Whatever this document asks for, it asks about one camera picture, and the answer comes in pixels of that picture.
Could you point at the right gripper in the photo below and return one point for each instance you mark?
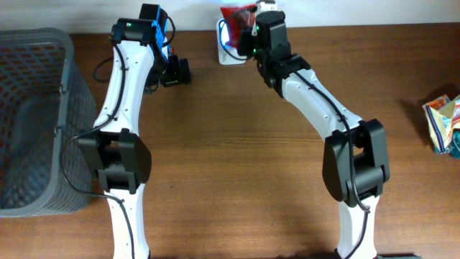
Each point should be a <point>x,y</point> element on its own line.
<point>247,38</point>

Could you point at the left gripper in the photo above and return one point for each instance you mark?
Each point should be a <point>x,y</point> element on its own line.
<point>180,70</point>

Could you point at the red snack bag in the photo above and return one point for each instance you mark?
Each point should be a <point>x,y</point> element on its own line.
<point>237,18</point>

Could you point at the yellow snack bag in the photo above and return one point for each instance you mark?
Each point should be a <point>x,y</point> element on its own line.
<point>441,124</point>

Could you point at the blue mouthwash bottle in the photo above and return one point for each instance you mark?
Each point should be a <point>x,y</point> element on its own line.
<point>455,144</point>

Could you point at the orange tissue pack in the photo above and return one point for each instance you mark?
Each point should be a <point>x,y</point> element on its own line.
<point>438,102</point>

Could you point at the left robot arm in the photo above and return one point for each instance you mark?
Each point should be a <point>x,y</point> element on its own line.
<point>143,59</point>

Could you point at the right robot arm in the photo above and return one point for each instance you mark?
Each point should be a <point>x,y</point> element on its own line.
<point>355,157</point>

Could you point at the white barcode scanner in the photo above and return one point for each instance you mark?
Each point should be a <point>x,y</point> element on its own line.
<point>227,55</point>

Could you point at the grey plastic mesh basket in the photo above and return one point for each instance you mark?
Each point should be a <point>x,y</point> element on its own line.
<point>44,102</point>

